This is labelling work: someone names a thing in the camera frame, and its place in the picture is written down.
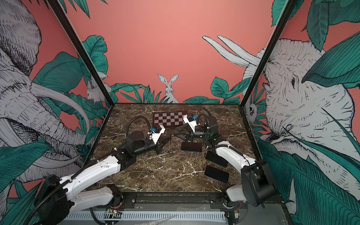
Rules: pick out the chessboard brown and pink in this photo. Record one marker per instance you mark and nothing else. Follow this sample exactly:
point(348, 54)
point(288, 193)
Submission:
point(169, 119)

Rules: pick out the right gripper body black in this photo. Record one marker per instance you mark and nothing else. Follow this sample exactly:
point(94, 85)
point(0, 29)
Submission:
point(200, 134)

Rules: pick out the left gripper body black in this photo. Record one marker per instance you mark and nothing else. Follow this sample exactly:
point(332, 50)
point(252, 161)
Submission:
point(148, 146)

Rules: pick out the white slotted cable duct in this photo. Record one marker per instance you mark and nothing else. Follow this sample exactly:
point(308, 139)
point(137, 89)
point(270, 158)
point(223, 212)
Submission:
point(212, 216)

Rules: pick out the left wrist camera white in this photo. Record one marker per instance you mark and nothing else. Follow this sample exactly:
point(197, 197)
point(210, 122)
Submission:
point(156, 132)

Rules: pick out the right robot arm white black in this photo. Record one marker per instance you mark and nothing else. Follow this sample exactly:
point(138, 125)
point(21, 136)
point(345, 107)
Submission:
point(257, 182)

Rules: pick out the left black corner post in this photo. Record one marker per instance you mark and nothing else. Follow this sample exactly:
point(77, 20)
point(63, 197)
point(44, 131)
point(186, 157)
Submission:
point(73, 36)

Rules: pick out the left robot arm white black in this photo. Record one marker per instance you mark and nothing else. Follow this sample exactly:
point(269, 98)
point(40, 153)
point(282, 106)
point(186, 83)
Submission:
point(58, 197)

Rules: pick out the right black corner post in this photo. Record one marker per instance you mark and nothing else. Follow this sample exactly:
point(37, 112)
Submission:
point(287, 10)

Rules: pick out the black corner post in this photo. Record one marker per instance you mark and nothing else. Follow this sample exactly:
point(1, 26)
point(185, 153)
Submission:
point(287, 10)
point(73, 36)

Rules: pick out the black front rail frame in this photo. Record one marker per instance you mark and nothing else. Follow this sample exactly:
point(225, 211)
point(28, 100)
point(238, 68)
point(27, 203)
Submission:
point(128, 200)

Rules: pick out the black smartphone blue edge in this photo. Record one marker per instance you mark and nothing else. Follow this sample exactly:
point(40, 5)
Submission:
point(191, 147)

